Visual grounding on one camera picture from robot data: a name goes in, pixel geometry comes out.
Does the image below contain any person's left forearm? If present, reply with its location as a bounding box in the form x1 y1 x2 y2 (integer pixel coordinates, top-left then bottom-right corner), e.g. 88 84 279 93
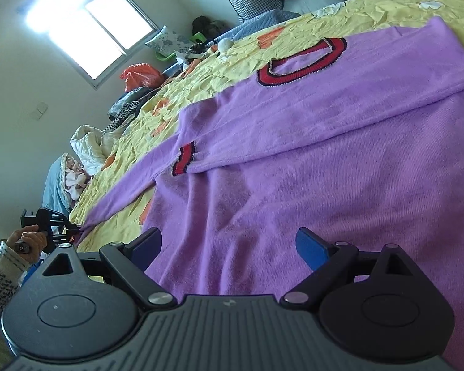
0 240 36 358

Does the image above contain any dark cloth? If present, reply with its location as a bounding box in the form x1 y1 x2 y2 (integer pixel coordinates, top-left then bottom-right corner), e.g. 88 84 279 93
192 16 228 38

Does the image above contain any checkered bag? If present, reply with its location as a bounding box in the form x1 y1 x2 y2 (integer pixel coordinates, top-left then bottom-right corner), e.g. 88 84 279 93
226 0 286 23

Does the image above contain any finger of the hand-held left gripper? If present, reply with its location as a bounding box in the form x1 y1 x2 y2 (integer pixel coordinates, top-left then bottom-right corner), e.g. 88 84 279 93
64 222 83 241

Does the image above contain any window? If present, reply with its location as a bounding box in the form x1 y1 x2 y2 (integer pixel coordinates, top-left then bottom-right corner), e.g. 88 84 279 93
21 0 161 90

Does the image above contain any person's left hand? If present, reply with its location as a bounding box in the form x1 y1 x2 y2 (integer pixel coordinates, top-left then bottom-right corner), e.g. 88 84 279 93
6 224 49 256

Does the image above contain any dark patterned clothes pile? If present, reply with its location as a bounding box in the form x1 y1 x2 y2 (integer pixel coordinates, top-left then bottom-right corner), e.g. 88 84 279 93
108 86 165 130

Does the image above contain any white crumpled quilt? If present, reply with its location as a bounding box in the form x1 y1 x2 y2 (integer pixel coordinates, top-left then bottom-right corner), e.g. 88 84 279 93
70 124 121 177

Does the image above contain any yellow floral bedsheet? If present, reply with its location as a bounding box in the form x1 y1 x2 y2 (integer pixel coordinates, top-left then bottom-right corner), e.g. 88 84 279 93
67 0 464 284

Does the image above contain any light blue blanket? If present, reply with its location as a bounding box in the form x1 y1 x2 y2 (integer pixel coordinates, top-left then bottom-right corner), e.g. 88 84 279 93
42 153 92 218

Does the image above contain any orange plastic bag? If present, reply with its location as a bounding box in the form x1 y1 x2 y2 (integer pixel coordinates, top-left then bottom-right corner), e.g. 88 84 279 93
120 63 167 93

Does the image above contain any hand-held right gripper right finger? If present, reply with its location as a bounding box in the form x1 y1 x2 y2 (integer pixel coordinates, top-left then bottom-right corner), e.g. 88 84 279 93
279 227 417 311

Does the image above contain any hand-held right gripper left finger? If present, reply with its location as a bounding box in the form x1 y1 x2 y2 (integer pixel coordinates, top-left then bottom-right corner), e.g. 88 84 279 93
42 227 178 310

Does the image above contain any floral pillow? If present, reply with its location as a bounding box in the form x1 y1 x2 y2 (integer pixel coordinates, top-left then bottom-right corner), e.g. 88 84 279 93
144 26 193 57

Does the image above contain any wall switch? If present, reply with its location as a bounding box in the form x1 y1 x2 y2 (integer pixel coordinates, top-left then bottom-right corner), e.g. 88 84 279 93
30 102 49 121

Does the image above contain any blue quilted blanket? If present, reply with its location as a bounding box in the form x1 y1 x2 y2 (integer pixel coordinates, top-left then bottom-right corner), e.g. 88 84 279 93
213 10 303 42

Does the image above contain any purple sweater with red trim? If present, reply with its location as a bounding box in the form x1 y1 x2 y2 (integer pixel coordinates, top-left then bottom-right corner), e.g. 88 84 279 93
75 17 464 361

